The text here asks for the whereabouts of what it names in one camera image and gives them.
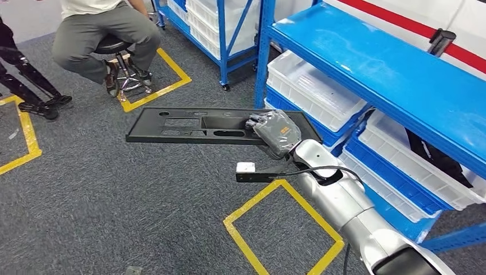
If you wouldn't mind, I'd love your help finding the black plastic panel part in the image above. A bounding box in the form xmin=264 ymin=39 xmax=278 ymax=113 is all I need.
xmin=404 ymin=128 xmax=475 ymax=190
xmin=125 ymin=107 xmax=323 ymax=147

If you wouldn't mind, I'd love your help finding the blue metal shelf rack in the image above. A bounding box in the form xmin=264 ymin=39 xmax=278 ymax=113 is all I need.
xmin=154 ymin=0 xmax=266 ymax=92
xmin=253 ymin=0 xmax=486 ymax=253

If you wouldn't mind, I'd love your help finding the yellow floor tape square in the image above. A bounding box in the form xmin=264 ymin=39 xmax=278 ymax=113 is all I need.
xmin=0 ymin=95 xmax=42 ymax=176
xmin=117 ymin=47 xmax=193 ymax=113
xmin=223 ymin=179 xmax=345 ymax=275

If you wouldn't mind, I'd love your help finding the white plastic crate stack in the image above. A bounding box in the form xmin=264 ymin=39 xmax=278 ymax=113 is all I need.
xmin=167 ymin=0 xmax=261 ymax=61

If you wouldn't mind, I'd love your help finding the black round stool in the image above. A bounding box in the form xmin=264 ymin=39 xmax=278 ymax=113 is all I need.
xmin=94 ymin=34 xmax=154 ymax=96

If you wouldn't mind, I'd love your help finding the person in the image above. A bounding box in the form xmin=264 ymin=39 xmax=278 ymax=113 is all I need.
xmin=51 ymin=0 xmax=162 ymax=99

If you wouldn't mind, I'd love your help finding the red barrier belt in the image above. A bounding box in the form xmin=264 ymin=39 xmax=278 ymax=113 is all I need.
xmin=337 ymin=0 xmax=486 ymax=74

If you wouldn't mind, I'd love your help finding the black humanoid robot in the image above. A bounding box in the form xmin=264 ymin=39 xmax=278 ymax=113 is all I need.
xmin=0 ymin=15 xmax=73 ymax=121

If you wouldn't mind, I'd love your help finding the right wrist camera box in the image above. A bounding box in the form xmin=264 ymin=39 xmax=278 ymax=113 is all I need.
xmin=235 ymin=162 xmax=301 ymax=184

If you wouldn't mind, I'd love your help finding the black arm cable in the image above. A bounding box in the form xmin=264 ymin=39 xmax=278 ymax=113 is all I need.
xmin=273 ymin=165 xmax=365 ymax=275

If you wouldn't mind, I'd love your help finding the black stanchion post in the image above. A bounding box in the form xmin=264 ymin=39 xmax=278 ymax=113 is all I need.
xmin=427 ymin=28 xmax=457 ymax=58

